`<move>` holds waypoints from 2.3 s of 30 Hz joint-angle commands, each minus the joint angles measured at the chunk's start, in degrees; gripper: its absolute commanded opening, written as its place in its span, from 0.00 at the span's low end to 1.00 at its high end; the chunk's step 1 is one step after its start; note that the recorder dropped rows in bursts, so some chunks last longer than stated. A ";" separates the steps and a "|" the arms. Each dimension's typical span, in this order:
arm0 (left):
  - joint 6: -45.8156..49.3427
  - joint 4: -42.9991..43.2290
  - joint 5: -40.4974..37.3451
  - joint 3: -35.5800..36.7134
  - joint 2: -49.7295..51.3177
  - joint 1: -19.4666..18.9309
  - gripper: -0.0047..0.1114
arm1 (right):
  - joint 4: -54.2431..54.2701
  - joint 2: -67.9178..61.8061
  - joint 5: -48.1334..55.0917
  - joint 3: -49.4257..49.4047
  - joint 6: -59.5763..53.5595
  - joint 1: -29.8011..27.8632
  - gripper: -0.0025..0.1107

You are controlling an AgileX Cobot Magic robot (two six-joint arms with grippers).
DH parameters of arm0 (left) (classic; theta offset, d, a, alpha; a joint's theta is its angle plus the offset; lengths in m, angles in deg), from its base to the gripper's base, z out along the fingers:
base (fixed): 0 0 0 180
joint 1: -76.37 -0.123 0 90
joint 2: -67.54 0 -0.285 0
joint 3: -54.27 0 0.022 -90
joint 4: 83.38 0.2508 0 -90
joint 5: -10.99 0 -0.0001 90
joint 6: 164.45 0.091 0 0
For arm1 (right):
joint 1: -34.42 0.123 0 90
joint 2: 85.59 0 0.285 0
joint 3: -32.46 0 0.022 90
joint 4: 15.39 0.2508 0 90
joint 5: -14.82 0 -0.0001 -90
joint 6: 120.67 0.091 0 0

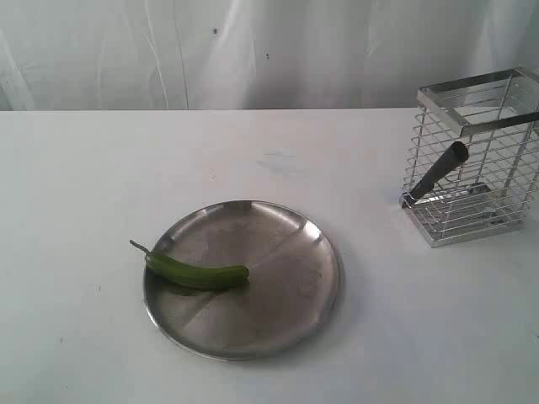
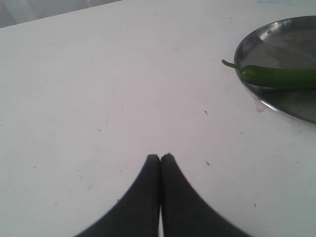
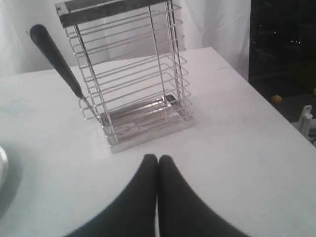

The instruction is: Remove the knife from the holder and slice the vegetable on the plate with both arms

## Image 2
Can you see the round steel plate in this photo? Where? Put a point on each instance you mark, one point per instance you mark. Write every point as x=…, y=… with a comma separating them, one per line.
x=277, y=64

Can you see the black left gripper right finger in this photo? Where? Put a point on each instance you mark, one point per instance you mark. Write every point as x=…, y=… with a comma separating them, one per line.
x=184, y=212

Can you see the green cucumber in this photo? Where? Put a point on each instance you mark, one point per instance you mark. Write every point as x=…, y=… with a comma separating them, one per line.
x=276, y=78

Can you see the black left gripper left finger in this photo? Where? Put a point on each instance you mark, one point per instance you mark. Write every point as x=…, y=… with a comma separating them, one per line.
x=136, y=214

